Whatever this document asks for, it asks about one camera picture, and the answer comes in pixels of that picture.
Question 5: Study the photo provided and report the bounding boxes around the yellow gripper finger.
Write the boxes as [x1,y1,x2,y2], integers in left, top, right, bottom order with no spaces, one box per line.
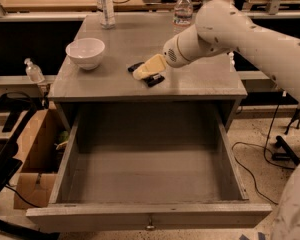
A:
[133,54,167,80]

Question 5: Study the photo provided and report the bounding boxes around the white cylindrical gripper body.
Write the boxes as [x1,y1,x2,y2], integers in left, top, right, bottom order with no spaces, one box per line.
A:
[163,25,217,68]

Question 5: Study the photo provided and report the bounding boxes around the dark blue rxbar wrapper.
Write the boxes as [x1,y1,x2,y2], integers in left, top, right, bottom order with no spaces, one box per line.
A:
[128,62,165,88]

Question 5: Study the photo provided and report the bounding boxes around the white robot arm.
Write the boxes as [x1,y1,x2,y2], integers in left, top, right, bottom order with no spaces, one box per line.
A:
[133,0,300,104]

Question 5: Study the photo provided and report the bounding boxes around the open grey top drawer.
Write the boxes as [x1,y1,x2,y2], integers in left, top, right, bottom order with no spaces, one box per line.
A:
[26,102,271,233]

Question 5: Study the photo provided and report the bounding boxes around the metal drawer knob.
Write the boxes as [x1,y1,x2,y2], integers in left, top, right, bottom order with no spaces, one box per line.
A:
[145,220,156,231]

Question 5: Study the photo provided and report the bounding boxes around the grey wooden cabinet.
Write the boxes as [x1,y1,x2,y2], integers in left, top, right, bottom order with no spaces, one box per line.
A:
[47,12,248,132]

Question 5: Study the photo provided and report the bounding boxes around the clear water bottle right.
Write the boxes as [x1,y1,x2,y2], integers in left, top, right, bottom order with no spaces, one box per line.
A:
[172,0,193,34]

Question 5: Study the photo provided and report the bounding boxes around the clear water bottle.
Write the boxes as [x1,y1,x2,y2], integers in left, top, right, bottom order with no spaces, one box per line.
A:
[172,0,193,34]
[96,0,115,29]

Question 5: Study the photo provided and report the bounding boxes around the right hand sanitizer pump bottle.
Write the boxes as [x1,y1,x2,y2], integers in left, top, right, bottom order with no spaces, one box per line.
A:
[228,52,236,68]

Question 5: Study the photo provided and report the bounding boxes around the hand sanitizer pump bottle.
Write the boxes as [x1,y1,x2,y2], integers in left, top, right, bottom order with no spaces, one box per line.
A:
[24,58,45,83]
[228,52,236,68]

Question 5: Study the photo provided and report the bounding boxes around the white ceramic bowl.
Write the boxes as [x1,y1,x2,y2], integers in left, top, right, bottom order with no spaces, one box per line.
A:
[66,38,105,70]

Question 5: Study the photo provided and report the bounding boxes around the clear water bottle left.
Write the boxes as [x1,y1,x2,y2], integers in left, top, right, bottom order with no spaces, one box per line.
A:
[96,0,115,29]

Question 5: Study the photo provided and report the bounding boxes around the left hand sanitizer pump bottle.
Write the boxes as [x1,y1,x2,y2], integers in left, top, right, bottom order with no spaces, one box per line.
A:
[24,58,45,83]

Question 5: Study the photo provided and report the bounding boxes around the black equipment at left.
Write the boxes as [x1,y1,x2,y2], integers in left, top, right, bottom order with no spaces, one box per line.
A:
[0,91,37,192]

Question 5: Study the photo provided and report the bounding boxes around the brown cardboard box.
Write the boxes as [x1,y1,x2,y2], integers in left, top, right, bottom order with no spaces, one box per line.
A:
[14,109,64,209]

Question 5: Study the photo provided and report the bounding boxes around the black stand leg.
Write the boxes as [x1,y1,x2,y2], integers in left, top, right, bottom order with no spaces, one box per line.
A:
[272,136,300,166]

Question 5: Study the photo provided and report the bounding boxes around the black floor cable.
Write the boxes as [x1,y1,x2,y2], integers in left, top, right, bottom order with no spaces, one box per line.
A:
[231,103,300,206]

